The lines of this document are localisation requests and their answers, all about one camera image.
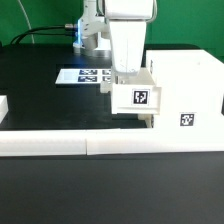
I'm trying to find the white front fence left piece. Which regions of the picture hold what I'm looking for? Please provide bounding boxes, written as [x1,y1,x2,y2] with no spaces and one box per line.
[0,130,87,157]

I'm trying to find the white front drawer with tag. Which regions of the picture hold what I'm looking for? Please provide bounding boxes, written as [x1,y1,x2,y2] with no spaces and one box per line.
[138,114,154,128]

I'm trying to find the thin white cable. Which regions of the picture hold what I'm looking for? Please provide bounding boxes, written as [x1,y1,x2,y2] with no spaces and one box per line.
[18,0,36,44]

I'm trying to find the white sheet of tags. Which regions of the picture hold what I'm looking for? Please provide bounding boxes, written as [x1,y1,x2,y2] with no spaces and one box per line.
[55,68,111,85]

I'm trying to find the black cables with connectors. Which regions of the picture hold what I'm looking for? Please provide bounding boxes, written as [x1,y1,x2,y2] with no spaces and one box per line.
[9,23,80,46]

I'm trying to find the white fence piece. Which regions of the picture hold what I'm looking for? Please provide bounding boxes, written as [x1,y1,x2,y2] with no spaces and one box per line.
[0,130,87,157]
[86,129,224,155]
[0,95,8,123]

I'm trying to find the white drawer cabinet box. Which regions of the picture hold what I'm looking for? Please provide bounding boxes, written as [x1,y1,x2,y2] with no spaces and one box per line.
[146,50,224,135]

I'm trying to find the white front fence right piece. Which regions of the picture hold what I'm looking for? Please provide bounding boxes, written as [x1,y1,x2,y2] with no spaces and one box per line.
[86,129,224,155]

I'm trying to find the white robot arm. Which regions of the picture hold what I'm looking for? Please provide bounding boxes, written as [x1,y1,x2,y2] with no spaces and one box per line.
[73,0,157,76]

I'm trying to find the white cable on gripper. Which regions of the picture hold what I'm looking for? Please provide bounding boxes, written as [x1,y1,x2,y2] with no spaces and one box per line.
[146,0,158,24]

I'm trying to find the white drawer with tag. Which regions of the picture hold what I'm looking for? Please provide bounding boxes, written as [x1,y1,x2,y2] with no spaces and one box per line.
[100,68,161,115]
[138,114,154,128]

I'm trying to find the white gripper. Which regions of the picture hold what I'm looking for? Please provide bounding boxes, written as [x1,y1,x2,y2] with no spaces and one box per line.
[104,0,157,76]

